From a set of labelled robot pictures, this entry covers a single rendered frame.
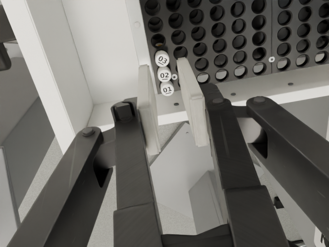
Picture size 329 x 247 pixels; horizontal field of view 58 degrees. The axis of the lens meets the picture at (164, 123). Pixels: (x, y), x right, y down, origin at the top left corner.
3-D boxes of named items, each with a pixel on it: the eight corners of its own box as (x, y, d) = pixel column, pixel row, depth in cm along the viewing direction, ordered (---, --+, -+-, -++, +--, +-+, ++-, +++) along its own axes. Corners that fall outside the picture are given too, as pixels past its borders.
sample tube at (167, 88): (171, 77, 32) (175, 94, 28) (160, 80, 32) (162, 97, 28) (168, 66, 31) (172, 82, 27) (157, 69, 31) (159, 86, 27)
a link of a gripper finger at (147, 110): (161, 154, 16) (147, 157, 16) (156, 101, 22) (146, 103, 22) (151, 105, 15) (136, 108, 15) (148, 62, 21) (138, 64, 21)
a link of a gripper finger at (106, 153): (146, 164, 14) (85, 175, 14) (145, 116, 19) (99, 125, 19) (139, 138, 14) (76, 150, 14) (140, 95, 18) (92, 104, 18)
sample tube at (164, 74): (168, 66, 31) (172, 82, 27) (156, 67, 31) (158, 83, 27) (167, 54, 30) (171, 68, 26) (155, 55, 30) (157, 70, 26)
